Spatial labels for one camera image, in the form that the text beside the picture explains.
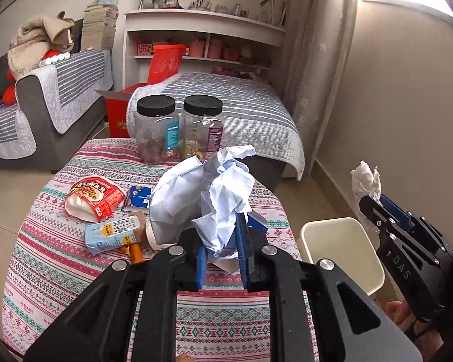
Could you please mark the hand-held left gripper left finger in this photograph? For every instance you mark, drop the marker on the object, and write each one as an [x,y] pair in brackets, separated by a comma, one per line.
[201,267]

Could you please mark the pink flower pot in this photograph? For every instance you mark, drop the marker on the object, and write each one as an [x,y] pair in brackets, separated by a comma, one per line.
[197,48]
[215,49]

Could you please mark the tall stack of books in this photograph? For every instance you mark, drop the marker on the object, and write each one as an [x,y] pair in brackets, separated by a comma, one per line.
[98,30]

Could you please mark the person's right hand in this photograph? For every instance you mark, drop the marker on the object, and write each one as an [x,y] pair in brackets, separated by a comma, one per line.
[396,311]

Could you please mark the red plush toy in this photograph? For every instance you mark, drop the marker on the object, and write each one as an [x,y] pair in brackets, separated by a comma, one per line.
[9,96]

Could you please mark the upright stack of magazines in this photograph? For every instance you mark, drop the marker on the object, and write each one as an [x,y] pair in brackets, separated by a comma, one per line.
[272,11]

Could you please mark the red instant noodle cup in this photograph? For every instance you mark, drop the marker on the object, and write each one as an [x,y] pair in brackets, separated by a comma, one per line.
[94,196]

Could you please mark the dark grey sofa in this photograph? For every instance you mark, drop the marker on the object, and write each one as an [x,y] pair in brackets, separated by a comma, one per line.
[34,83]

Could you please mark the grey patterned curtain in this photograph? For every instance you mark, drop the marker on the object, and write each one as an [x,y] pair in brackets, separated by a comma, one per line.
[317,64]

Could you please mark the white tissue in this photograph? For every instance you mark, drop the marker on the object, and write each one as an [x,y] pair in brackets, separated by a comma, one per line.
[366,181]

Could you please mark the blue packet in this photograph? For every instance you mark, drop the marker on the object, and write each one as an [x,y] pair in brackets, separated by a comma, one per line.
[257,224]

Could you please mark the grey striped bed quilt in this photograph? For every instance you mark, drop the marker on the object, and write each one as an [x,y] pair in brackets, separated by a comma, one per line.
[230,94]

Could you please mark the red cardboard box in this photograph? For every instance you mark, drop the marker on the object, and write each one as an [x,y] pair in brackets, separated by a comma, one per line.
[117,117]

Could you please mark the red small basket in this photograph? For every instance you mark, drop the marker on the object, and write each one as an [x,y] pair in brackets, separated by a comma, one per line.
[231,54]

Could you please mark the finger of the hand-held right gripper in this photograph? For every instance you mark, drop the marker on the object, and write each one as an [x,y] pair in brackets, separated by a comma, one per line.
[400,267]
[398,211]

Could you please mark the blue label clear jar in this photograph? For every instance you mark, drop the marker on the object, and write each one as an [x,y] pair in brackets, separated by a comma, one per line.
[156,132]

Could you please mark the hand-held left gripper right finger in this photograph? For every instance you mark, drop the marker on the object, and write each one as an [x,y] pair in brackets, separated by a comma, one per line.
[242,249]

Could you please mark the beige fleece blanket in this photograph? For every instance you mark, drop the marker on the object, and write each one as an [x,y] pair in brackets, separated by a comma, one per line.
[28,45]

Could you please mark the dark grey bed base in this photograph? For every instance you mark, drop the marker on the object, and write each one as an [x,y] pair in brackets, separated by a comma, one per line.
[266,169]

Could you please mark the row of small glass jars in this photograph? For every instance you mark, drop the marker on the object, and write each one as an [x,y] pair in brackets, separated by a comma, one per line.
[219,8]

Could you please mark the orange snack wrapper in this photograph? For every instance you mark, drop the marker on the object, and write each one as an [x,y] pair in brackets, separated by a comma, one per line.
[135,254]

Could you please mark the white bookshelf headboard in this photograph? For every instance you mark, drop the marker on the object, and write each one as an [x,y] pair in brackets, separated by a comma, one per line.
[196,20]

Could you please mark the purple label clear jar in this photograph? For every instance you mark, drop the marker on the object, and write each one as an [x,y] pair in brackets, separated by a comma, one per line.
[204,128]

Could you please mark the pink lattice basket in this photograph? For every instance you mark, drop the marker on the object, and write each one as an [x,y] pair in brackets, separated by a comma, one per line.
[145,49]

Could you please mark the red gift bag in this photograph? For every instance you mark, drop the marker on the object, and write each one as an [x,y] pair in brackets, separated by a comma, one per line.
[164,64]

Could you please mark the white plastic bin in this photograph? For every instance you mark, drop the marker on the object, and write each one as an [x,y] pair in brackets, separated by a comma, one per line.
[339,249]

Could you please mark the small blue box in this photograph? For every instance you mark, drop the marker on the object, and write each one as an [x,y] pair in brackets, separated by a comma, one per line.
[136,199]

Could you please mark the light blue milk carton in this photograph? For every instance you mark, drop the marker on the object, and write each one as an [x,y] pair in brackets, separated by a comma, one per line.
[109,233]

